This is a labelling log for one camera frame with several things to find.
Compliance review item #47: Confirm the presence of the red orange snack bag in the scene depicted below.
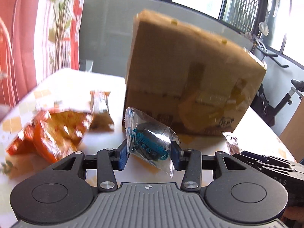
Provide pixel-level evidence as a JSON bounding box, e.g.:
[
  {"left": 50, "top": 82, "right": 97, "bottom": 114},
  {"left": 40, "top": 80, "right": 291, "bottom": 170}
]
[{"left": 6, "top": 109, "right": 93, "bottom": 164}]

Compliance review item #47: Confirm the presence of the orange snack bar wrapper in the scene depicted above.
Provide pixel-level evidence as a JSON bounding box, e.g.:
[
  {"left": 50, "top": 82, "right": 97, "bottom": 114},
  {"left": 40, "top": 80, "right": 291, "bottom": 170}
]
[{"left": 90, "top": 91, "right": 114, "bottom": 132}]

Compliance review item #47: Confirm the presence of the brown cardboard box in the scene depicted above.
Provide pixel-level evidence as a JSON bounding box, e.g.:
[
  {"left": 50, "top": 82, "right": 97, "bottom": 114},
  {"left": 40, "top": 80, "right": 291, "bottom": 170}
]
[{"left": 125, "top": 10, "right": 267, "bottom": 135}]

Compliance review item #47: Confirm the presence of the black exercise bike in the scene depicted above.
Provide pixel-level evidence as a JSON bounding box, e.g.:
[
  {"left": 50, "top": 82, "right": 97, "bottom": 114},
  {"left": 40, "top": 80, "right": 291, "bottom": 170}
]
[{"left": 251, "top": 22, "right": 303, "bottom": 127}]

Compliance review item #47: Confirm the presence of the red printed backdrop curtain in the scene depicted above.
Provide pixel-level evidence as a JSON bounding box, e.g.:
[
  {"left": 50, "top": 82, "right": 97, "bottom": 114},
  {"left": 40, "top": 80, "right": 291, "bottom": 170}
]
[{"left": 1, "top": 0, "right": 84, "bottom": 117}]

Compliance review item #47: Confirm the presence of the clear packet blue black snack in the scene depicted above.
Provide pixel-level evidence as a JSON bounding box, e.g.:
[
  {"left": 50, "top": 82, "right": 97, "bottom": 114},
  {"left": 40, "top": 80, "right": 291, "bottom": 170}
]
[{"left": 124, "top": 107, "right": 180, "bottom": 177}]

